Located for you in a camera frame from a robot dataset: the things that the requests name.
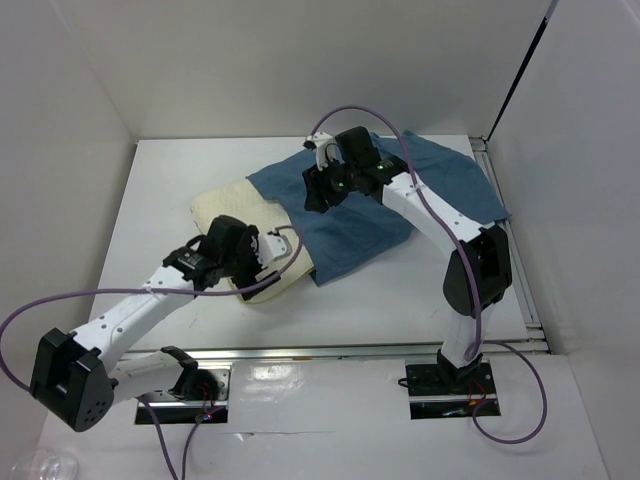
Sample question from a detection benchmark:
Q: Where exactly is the clear plastic object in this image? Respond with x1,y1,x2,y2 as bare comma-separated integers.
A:
9,447,79,480

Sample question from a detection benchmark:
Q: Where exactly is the blue fabric pillowcase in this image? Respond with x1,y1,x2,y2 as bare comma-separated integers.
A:
248,131,510,286

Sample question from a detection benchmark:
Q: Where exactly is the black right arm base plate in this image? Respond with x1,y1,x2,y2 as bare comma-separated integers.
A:
398,362,501,420

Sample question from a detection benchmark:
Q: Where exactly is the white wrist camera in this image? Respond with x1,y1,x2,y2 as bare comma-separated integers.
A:
256,231,293,268
303,132,339,171

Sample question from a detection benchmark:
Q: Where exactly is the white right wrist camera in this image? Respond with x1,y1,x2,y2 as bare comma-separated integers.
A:
303,132,339,171

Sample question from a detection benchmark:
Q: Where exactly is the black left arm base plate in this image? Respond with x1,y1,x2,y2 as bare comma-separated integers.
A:
145,365,231,425

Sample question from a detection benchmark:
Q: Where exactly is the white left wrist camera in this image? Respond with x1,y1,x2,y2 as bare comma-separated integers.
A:
256,231,293,268

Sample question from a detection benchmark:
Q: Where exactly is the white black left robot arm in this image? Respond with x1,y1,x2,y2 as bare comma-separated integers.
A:
29,215,292,432

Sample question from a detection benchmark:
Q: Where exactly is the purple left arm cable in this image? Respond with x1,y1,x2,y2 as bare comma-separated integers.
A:
0,224,305,480

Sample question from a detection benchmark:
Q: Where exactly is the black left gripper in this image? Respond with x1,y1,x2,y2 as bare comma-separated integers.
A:
220,225,280,299

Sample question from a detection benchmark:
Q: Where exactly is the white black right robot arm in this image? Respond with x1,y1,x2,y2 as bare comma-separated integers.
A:
303,127,512,392

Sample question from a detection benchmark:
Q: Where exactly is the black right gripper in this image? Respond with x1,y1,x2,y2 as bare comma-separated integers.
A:
302,153,359,214

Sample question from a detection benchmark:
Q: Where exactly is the cream yellow foam pillow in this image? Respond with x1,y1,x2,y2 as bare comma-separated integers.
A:
190,179,314,304

